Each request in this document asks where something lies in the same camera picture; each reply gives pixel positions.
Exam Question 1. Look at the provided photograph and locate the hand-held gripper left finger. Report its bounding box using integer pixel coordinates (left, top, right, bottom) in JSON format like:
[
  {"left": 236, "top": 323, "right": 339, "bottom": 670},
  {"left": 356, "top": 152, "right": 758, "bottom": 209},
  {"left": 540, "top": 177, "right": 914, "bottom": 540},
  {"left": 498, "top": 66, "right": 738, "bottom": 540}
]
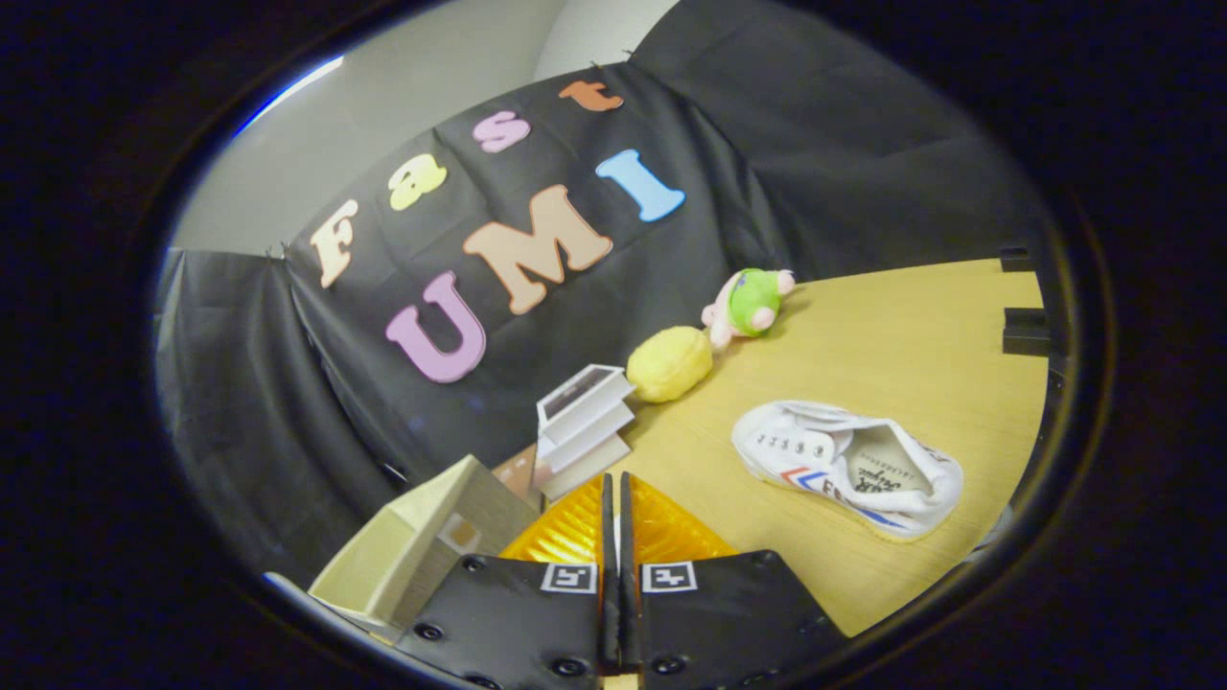
[{"left": 395, "top": 471, "right": 620, "bottom": 690}]

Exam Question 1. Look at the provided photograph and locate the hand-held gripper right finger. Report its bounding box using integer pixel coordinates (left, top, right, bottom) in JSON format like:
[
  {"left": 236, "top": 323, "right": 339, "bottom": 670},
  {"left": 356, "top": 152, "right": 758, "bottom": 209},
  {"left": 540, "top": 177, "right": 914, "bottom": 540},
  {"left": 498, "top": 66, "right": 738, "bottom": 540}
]
[{"left": 620, "top": 471, "right": 850, "bottom": 690}]

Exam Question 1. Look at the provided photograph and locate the white canvas shoe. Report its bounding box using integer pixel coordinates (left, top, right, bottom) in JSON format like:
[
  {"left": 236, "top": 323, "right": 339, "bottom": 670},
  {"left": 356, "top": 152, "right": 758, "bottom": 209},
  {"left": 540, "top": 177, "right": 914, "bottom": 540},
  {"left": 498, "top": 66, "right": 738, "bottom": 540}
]
[{"left": 731, "top": 400, "right": 965, "bottom": 543}]

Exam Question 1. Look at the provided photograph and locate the yellow plush toy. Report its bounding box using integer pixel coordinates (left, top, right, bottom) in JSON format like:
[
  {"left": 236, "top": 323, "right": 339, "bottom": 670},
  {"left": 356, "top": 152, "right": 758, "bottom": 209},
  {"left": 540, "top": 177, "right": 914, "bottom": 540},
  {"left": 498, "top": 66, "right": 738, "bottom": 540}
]
[{"left": 627, "top": 326, "right": 714, "bottom": 403}]

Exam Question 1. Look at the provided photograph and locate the pink and green plush toy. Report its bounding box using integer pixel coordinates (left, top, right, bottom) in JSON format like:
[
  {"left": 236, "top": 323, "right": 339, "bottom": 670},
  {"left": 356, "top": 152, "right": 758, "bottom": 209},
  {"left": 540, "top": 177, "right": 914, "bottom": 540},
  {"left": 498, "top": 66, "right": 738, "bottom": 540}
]
[{"left": 701, "top": 268, "right": 796, "bottom": 351}]

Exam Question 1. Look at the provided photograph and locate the grey fabric storage box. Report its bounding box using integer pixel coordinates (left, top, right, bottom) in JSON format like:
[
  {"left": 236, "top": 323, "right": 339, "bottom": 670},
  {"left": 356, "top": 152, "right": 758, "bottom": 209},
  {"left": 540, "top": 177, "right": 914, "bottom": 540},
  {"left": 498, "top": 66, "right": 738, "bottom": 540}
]
[{"left": 309, "top": 454, "right": 543, "bottom": 645}]

